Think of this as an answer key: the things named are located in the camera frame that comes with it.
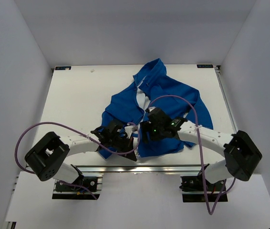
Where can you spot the corner label sticker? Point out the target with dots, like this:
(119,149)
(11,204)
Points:
(62,68)
(204,66)

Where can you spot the aluminium right side rail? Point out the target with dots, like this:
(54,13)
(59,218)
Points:
(224,94)

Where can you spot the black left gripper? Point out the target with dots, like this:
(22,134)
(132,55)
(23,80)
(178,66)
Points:
(128,145)

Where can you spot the aluminium rail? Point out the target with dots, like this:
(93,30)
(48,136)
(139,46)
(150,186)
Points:
(224,94)
(139,169)

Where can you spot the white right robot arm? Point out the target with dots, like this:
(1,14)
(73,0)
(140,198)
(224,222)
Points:
(241,156)

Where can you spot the left corner label sticker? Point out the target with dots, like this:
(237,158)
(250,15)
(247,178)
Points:
(62,68)

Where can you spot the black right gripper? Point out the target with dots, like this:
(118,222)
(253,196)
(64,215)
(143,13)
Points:
(145,126)

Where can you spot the right corner label sticker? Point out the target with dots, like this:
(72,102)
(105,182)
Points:
(204,66)

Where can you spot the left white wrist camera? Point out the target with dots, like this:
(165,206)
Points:
(130,130)

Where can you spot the aluminium front rail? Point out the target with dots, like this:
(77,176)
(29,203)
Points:
(139,169)

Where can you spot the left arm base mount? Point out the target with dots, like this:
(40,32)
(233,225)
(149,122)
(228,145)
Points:
(88,189)

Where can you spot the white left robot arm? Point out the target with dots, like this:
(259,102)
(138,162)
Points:
(46,158)

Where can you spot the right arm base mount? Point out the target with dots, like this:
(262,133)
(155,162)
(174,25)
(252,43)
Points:
(193,192)

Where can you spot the blue zip jacket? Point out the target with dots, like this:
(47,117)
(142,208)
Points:
(152,84)

